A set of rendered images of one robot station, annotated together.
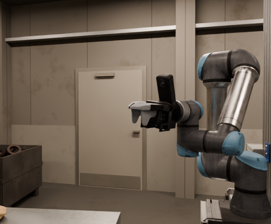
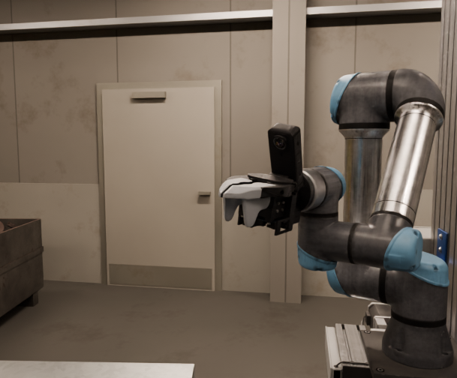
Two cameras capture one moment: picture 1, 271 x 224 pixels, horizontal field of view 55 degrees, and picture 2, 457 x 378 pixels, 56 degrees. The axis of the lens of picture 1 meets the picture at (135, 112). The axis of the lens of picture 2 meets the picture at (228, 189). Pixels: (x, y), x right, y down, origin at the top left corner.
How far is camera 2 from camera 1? 0.12 m
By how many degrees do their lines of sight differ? 6
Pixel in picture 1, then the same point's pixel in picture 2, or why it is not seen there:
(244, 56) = (418, 84)
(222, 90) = (374, 144)
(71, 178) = (94, 272)
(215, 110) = (360, 179)
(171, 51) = (264, 55)
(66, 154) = (84, 232)
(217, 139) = (376, 242)
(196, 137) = (335, 237)
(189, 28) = (296, 15)
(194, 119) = (332, 203)
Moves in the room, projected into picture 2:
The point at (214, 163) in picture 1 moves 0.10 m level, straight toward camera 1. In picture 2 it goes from (358, 272) to (361, 286)
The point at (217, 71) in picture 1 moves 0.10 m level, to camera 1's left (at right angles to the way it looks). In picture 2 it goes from (367, 109) to (323, 109)
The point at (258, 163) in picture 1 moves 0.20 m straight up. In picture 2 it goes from (436, 274) to (440, 181)
